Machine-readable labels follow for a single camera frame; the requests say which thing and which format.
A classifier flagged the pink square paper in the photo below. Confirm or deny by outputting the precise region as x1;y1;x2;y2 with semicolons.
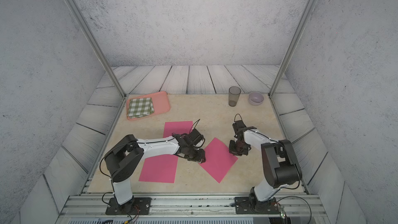
200;138;238;183

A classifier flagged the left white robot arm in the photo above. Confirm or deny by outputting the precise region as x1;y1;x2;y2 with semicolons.
102;129;206;206

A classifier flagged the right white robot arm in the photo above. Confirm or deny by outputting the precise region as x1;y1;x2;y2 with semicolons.
229;120;302;206

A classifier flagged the pink paper far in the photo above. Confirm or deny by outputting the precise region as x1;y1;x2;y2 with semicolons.
163;121;193;138

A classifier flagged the pink paper near left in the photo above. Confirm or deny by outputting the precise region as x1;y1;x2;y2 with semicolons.
139;155;178;184

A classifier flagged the lilac bowl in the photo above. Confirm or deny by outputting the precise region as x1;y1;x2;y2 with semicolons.
248;92;264;106

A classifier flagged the grey translucent cup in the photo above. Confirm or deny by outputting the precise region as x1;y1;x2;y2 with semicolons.
228;86;241;107

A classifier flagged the pink plastic tray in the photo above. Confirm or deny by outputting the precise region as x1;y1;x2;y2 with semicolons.
126;91;171;120

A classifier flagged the green checkered cloth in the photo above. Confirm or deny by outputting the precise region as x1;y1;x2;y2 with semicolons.
127;97;154;118

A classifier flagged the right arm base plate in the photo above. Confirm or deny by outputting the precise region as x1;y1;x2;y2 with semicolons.
233;197;280;215

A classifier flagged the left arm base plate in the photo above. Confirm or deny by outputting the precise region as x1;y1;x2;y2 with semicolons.
105;198;152;216

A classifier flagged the right aluminium frame post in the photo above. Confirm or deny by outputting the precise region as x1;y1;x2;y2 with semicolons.
268;0;317;99

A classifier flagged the front aluminium rail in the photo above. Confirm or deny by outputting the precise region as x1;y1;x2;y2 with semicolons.
58;193;329;224

